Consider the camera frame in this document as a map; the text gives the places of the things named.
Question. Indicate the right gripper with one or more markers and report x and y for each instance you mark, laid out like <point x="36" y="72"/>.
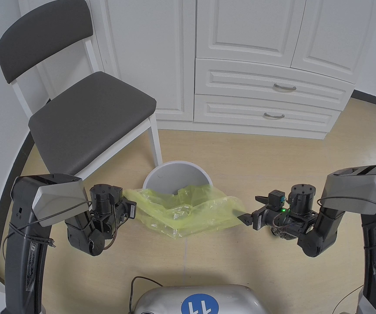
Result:
<point x="269" y="219"/>

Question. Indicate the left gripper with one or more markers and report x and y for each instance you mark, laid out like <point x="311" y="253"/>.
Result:
<point x="124" y="213"/>

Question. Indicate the grey padded white chair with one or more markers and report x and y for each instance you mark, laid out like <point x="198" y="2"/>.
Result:
<point x="93" y="119"/>

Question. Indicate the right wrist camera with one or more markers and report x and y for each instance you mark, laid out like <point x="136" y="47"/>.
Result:
<point x="277" y="197"/>

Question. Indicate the yellow plastic bag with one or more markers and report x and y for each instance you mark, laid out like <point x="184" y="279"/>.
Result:
<point x="188" y="214"/>

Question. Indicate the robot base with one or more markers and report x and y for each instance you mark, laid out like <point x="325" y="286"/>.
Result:
<point x="201" y="301"/>

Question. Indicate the light grey trash bin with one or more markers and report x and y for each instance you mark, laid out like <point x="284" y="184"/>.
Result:
<point x="175" y="178"/>

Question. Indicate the white wardrobe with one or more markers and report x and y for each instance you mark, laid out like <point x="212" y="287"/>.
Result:
<point x="240" y="44"/>

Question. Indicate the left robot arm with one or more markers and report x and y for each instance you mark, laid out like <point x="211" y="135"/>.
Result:
<point x="28" y="240"/>

